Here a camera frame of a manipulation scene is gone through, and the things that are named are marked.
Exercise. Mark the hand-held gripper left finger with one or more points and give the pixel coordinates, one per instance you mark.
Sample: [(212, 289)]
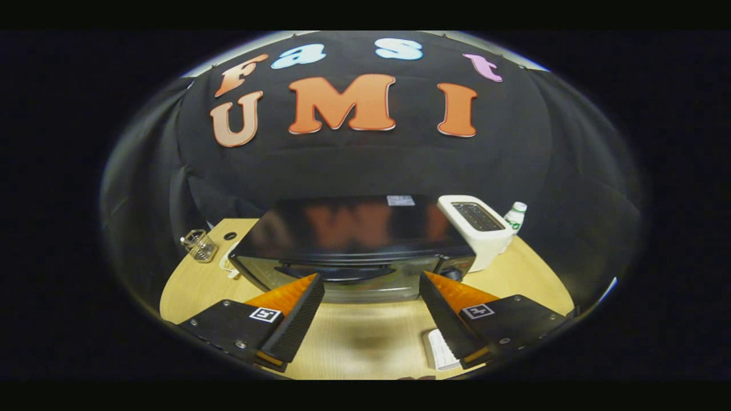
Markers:
[(297, 325)]

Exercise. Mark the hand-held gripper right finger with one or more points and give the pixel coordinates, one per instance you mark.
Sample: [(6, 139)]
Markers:
[(445, 325)]

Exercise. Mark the black toaster oven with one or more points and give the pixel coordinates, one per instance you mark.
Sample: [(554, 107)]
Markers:
[(354, 228)]

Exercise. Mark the white pop-up toaster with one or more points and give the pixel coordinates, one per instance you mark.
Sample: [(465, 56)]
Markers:
[(480, 240)]

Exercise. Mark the white sectioned snack dish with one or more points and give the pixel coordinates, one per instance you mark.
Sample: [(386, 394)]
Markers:
[(229, 264)]

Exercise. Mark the white bottle green label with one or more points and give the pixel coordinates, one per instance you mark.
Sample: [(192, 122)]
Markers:
[(515, 217)]

